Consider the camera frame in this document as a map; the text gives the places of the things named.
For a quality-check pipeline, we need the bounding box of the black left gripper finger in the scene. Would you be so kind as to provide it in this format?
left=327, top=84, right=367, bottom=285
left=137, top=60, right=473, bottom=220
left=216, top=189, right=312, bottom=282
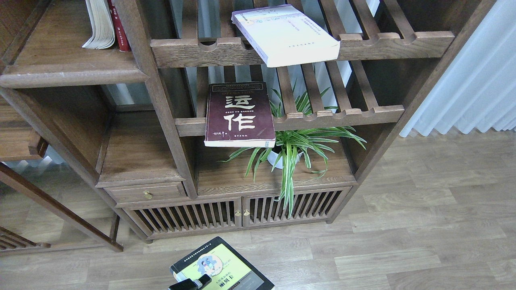
left=168, top=275, right=212, bottom=290

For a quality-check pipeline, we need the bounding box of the white paperback book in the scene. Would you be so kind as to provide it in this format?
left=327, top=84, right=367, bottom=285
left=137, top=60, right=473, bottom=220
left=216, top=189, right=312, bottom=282
left=231, top=5, right=340, bottom=68

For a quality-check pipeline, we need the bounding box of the white plant pot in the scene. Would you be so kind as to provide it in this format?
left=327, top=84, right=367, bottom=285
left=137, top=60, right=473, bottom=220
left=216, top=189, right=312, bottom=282
left=267, top=146, right=303, bottom=171

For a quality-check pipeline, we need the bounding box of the green spider plant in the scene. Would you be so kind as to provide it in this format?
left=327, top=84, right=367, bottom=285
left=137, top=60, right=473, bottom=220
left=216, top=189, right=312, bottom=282
left=220, top=81, right=368, bottom=218

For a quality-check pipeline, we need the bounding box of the dark red book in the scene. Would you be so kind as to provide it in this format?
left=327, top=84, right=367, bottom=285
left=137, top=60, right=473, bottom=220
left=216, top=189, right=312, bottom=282
left=204, top=81, right=276, bottom=147

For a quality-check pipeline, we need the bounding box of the dark wooden bookshelf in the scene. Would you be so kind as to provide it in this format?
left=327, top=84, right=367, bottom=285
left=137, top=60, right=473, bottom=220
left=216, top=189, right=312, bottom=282
left=1, top=0, right=495, bottom=241

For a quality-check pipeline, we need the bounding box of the red spine upright book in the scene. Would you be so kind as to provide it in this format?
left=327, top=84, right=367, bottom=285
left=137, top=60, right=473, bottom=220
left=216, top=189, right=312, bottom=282
left=107, top=0, right=131, bottom=52

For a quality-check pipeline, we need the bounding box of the cream paged upright book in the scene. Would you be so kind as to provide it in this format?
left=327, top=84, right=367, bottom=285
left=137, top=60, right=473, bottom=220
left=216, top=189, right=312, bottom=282
left=82, top=0, right=115, bottom=49

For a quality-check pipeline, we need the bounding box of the white curtain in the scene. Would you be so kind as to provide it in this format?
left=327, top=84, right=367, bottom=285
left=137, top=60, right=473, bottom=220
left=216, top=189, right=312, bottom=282
left=400, top=0, right=516, bottom=137

